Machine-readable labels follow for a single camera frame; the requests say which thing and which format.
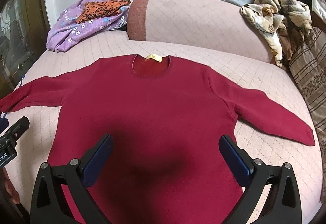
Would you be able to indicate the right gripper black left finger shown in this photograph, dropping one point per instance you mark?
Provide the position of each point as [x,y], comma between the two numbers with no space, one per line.
[49,204]

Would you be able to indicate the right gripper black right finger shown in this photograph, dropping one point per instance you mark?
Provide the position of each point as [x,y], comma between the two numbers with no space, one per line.
[282,205]

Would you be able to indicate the dark red knit sweater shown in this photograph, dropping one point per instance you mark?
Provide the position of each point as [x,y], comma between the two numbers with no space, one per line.
[166,121]

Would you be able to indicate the left human hand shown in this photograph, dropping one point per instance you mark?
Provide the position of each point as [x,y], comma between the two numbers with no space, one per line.
[10,189]

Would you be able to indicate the dark wooden glass cabinet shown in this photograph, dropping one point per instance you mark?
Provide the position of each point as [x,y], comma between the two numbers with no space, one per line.
[24,28]

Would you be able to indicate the purple floral cloth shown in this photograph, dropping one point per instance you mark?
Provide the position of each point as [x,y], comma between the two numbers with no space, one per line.
[67,33]

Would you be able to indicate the brown striped patterned quilt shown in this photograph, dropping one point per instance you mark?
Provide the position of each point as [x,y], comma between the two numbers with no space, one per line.
[307,67]

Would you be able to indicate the orange black patterned cloth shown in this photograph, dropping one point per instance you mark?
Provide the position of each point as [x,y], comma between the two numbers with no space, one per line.
[96,10]

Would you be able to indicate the clear plastic bag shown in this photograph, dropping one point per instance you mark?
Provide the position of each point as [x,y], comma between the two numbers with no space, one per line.
[120,24]

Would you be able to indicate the beige floral crumpled cloth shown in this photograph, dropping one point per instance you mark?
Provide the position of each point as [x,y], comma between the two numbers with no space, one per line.
[284,24]

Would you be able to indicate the pink quilted rolled blanket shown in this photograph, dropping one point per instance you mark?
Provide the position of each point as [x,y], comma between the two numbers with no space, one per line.
[211,24]

